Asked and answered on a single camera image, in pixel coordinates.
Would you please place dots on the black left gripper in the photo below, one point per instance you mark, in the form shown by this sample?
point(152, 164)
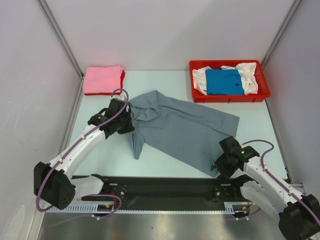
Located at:
point(129, 127)

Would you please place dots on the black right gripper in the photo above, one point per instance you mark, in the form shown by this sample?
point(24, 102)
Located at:
point(224, 173)

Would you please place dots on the grey polo shirt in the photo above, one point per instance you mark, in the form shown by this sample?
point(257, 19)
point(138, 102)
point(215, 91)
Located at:
point(184, 130)

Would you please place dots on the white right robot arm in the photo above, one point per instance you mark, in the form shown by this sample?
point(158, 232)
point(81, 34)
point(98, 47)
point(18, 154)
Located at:
point(297, 214)

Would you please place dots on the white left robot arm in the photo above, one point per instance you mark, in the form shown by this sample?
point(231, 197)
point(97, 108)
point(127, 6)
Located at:
point(53, 182)

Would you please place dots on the folded red t-shirt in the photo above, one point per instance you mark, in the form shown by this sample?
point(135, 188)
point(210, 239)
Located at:
point(122, 80)

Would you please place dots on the folded pink t-shirt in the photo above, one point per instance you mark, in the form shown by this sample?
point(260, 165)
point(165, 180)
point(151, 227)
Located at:
point(101, 80)

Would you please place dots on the blue t-shirt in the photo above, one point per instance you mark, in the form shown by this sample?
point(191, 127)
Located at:
point(223, 82)

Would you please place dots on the red plastic bin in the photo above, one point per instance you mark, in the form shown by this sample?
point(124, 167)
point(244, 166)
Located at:
point(263, 88)

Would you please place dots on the white t-shirt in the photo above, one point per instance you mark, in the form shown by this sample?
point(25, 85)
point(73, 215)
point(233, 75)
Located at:
point(245, 69)

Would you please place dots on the white slotted cable duct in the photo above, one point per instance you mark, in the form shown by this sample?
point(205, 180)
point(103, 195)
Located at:
point(101, 208)

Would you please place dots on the black mounting base plate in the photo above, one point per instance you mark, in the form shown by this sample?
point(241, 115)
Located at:
point(170, 193)

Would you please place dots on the aluminium frame rail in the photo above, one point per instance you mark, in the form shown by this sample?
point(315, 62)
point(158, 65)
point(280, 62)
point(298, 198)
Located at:
point(296, 188)

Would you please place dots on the left aluminium corner post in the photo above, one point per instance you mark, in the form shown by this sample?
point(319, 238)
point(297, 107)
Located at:
point(54, 25)

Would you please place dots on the aluminium corner post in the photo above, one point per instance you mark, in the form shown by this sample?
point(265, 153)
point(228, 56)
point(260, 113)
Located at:
point(54, 25)
point(281, 31)

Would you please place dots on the right aluminium corner post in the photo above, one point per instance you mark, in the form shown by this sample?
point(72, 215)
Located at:
point(281, 31)

